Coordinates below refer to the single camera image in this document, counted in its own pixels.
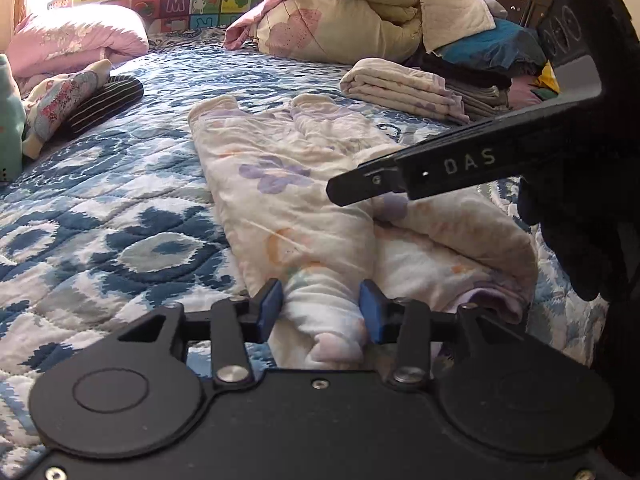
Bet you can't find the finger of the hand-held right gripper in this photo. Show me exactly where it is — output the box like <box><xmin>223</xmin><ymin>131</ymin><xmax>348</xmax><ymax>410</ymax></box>
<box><xmin>326</xmin><ymin>155</ymin><xmax>408</xmax><ymax>207</ymax></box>

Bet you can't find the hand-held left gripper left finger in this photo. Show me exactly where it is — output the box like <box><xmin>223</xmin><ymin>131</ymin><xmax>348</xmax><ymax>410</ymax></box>
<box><xmin>117</xmin><ymin>279</ymin><xmax>284</xmax><ymax>388</ymax></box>

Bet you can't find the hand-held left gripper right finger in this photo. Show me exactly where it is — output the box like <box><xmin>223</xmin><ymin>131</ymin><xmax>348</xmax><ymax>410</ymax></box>
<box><xmin>359</xmin><ymin>279</ymin><xmax>526</xmax><ymax>388</ymax></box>

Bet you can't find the white purple-flowered shirt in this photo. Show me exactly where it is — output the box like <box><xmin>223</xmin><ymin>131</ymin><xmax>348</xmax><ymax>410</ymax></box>
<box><xmin>187</xmin><ymin>92</ymin><xmax>540</xmax><ymax>371</ymax></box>

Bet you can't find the person's right hand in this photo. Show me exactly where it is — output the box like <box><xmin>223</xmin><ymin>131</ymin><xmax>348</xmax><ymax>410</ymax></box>
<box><xmin>517</xmin><ymin>0</ymin><xmax>640</xmax><ymax>301</ymax></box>

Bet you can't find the purple pillow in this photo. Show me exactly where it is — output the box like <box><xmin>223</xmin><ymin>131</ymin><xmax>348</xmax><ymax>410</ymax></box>
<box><xmin>507</xmin><ymin>76</ymin><xmax>543</xmax><ymax>108</ymax></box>

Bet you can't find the folded black garment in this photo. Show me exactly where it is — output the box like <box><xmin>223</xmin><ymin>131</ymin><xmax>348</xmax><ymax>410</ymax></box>
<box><xmin>405</xmin><ymin>52</ymin><xmax>513</xmax><ymax>91</ymax></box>

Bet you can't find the folded white lilac garment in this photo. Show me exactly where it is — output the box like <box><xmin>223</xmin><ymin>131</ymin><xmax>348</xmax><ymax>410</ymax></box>
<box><xmin>340</xmin><ymin>57</ymin><xmax>471</xmax><ymax>126</ymax></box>

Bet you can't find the yellow cartoon pillow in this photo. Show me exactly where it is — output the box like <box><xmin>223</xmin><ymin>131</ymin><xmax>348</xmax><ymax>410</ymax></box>
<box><xmin>535</xmin><ymin>60</ymin><xmax>561</xmax><ymax>93</ymax></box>

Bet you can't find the blue blanket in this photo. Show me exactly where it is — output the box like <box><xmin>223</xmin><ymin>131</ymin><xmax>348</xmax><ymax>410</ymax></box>
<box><xmin>435</xmin><ymin>19</ymin><xmax>548</xmax><ymax>73</ymax></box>

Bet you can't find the cream pink bundled quilt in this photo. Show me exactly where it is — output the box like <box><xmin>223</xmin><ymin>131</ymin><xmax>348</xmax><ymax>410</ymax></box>
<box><xmin>223</xmin><ymin>0</ymin><xmax>497</xmax><ymax>66</ymax></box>

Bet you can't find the dark wooden headboard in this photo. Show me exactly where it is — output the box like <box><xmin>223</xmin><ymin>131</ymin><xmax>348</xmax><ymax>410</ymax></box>
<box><xmin>465</xmin><ymin>0</ymin><xmax>558</xmax><ymax>31</ymax></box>

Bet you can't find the blue patterned quilted bedspread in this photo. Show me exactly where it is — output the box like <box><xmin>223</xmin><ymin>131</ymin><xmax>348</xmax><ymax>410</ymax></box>
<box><xmin>0</xmin><ymin>27</ymin><xmax>616</xmax><ymax>466</ymax></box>

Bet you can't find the colourful alphabet foam mat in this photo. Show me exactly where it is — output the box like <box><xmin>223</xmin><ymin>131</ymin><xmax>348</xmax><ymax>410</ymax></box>
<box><xmin>47</xmin><ymin>0</ymin><xmax>271</xmax><ymax>31</ymax></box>

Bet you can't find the black striped garment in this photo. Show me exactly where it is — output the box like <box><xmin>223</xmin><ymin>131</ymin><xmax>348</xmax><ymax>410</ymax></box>
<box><xmin>52</xmin><ymin>75</ymin><xmax>145</xmax><ymax>142</ymax></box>

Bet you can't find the pink blue printed garment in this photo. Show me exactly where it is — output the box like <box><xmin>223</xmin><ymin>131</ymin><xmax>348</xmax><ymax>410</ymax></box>
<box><xmin>21</xmin><ymin>58</ymin><xmax>113</xmax><ymax>159</ymax></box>

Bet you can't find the teal garment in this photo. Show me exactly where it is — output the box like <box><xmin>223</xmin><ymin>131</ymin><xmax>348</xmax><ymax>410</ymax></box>
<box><xmin>0</xmin><ymin>54</ymin><xmax>26</xmax><ymax>183</ymax></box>

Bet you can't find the pink floral pillow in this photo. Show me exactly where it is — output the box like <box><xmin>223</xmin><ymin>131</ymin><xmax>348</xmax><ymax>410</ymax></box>
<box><xmin>7</xmin><ymin>6</ymin><xmax>150</xmax><ymax>78</ymax></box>

